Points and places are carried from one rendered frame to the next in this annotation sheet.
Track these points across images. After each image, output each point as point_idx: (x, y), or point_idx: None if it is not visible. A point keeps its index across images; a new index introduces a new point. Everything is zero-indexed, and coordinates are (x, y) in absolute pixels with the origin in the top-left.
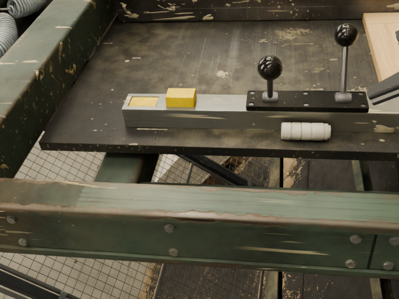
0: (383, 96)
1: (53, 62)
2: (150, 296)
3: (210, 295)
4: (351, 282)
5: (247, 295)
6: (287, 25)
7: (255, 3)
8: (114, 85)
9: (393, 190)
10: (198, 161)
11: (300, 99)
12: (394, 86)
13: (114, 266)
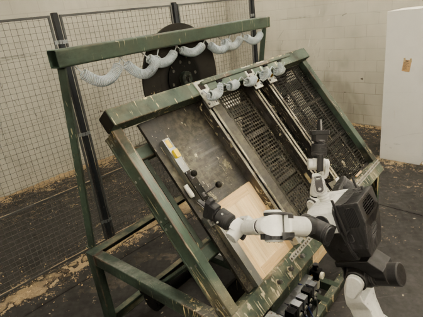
0: (199, 203)
1: (162, 109)
2: (112, 162)
3: (135, 192)
4: None
5: (148, 209)
6: (230, 160)
7: (229, 146)
8: (170, 127)
9: None
10: None
11: (196, 184)
12: (201, 204)
13: None
